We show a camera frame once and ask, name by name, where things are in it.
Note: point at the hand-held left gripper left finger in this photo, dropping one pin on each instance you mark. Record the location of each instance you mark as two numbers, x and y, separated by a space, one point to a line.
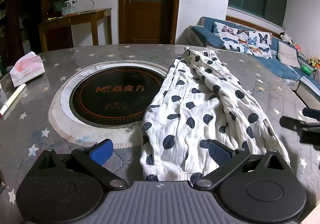
101 152

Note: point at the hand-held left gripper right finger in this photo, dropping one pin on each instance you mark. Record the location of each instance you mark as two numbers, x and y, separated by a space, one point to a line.
218 152

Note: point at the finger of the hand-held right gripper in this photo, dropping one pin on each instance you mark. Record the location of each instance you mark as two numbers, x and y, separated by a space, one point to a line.
312 114
308 132

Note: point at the white polka dot pants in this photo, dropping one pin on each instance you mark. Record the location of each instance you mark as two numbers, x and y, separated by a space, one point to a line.
200 104

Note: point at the green ball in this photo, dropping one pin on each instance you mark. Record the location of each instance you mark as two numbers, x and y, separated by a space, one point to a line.
306 70

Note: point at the yellow black toy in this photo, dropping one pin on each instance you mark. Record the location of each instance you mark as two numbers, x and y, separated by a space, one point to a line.
314 62

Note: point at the round black induction cooktop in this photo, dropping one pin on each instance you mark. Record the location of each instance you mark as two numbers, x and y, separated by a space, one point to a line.
112 99

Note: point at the blue sofa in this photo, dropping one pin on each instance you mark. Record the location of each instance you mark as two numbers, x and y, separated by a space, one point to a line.
272 66

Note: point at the grey cushion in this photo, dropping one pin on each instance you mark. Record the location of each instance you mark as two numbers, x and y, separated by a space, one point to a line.
288 54

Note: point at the black white plush toy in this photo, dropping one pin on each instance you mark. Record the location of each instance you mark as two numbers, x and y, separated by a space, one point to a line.
284 36

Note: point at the butterfly print pillow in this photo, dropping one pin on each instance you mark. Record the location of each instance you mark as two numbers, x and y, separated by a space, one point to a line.
246 40

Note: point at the white marker pen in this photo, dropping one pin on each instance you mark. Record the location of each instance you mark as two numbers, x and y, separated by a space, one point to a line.
13 97

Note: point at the pink white tissue pack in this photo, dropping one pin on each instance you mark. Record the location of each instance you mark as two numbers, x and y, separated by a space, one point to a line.
27 68

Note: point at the wooden side table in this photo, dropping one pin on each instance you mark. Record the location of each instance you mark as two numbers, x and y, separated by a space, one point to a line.
75 16

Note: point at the brown wooden door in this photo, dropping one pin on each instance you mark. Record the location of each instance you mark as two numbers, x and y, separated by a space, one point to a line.
147 21

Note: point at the glass mug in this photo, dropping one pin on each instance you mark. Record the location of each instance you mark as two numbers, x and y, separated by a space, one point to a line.
66 8

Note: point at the glass jar with dark lid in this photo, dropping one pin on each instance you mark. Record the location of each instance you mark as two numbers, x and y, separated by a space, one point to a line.
74 6

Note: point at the dark wooden shelf cabinet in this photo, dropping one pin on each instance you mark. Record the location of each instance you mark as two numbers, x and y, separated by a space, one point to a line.
17 13

